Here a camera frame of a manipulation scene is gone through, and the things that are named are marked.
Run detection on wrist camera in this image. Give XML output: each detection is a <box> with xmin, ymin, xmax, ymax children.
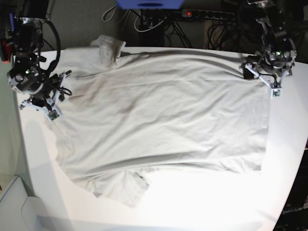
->
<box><xmin>270</xmin><ymin>88</ymin><xmax>282</xmax><ymax>99</ymax></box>
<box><xmin>46</xmin><ymin>110</ymin><xmax>62</xmax><ymax>122</ymax></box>

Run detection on white t-shirt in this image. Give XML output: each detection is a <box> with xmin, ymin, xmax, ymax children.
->
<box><xmin>50</xmin><ymin>36</ymin><xmax>270</xmax><ymax>207</ymax></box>

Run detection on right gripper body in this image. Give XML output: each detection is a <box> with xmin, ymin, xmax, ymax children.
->
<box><xmin>19</xmin><ymin>70</ymin><xmax>72</xmax><ymax>115</ymax></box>

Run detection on white plastic bin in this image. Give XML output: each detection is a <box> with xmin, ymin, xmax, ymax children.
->
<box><xmin>0</xmin><ymin>177</ymin><xmax>56</xmax><ymax>231</ymax></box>

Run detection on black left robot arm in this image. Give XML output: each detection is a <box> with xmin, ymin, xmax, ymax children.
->
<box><xmin>237</xmin><ymin>0</ymin><xmax>297</xmax><ymax>98</ymax></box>

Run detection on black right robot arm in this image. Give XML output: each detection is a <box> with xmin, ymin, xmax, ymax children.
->
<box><xmin>0</xmin><ymin>0</ymin><xmax>72</xmax><ymax>121</ymax></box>

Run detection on red and blue tools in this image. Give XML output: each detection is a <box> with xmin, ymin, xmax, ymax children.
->
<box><xmin>0</xmin><ymin>13</ymin><xmax>16</xmax><ymax>63</ymax></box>

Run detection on blue box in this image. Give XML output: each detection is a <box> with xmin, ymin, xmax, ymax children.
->
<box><xmin>116</xmin><ymin>0</ymin><xmax>183</xmax><ymax>10</ymax></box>

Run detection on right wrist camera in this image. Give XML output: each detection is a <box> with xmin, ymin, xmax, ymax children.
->
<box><xmin>46</xmin><ymin>110</ymin><xmax>62</xmax><ymax>122</ymax></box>

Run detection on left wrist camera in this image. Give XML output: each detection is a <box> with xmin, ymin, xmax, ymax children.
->
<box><xmin>270</xmin><ymin>88</ymin><xmax>282</xmax><ymax>99</ymax></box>

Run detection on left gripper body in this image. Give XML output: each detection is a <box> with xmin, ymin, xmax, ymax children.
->
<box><xmin>240</xmin><ymin>55</ymin><xmax>295</xmax><ymax>89</ymax></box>

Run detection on white power strip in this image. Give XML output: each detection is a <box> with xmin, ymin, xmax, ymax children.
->
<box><xmin>181</xmin><ymin>9</ymin><xmax>235</xmax><ymax>21</ymax></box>

